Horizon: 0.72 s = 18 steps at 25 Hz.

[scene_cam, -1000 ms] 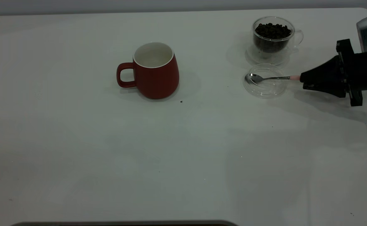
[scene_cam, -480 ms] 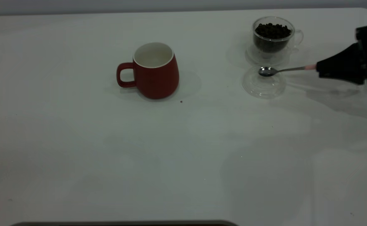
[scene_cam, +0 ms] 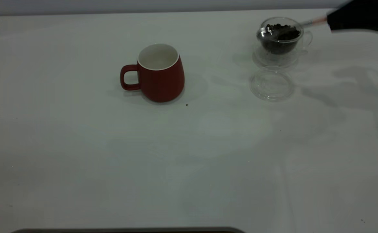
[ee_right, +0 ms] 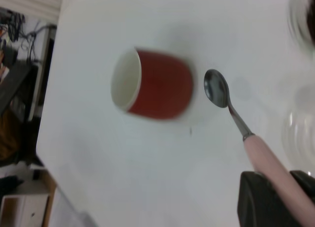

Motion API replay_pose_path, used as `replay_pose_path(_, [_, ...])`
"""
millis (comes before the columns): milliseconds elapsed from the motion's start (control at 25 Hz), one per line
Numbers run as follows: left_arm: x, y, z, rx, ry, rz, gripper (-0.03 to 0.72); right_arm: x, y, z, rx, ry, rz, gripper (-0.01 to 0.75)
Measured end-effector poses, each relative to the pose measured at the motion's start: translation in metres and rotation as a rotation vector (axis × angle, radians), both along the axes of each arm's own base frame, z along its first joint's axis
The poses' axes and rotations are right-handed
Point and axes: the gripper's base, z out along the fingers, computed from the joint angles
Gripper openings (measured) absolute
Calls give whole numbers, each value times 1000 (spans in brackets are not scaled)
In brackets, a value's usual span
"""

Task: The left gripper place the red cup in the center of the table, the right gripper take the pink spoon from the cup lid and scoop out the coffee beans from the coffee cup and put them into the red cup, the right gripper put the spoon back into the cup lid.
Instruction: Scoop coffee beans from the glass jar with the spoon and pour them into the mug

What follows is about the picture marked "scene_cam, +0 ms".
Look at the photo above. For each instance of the dark coffee beans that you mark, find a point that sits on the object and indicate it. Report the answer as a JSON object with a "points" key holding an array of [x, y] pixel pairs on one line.
{"points": [[281, 40]]}

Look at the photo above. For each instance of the red ceramic mug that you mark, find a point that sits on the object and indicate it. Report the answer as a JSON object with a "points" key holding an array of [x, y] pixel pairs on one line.
{"points": [[163, 82]]}

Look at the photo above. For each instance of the clear glass saucer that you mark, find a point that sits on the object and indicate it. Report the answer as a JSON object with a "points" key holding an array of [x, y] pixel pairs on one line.
{"points": [[271, 85], [264, 61]]}

